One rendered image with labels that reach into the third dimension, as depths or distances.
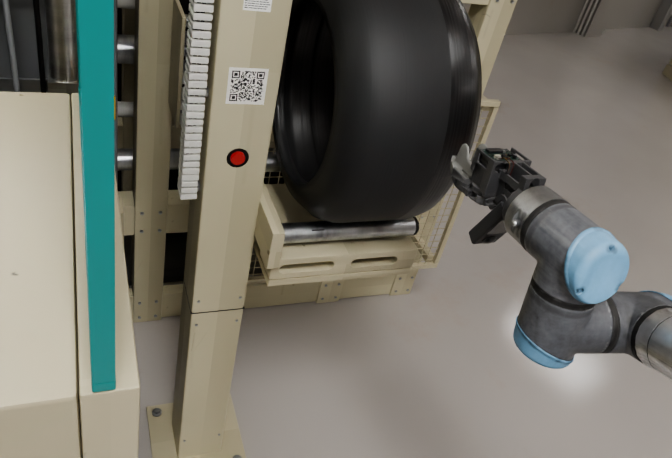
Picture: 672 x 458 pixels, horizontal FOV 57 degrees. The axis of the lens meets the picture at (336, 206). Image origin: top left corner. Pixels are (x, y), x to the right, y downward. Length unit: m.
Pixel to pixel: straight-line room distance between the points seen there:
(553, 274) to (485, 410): 1.56
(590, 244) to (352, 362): 1.60
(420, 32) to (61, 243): 0.73
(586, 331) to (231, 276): 0.84
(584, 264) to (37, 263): 0.63
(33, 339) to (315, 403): 1.65
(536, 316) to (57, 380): 0.61
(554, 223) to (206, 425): 1.30
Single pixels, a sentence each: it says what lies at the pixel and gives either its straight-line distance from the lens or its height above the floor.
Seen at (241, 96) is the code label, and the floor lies 1.20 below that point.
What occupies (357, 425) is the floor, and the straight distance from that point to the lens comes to 2.18.
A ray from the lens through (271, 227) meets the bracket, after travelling 1.28.
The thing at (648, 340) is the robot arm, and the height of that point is 1.20.
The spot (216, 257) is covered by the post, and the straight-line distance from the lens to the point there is 1.43.
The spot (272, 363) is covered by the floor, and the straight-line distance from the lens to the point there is 2.27.
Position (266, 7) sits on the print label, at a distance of 1.15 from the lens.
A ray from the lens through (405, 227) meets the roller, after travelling 1.45.
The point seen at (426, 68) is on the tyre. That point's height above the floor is 1.34.
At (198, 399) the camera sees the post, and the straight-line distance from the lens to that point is 1.81.
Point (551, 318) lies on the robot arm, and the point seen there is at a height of 1.19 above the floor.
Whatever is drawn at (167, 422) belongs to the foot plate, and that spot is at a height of 0.01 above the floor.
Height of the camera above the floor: 1.73
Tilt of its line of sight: 34 degrees down
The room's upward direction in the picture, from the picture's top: 14 degrees clockwise
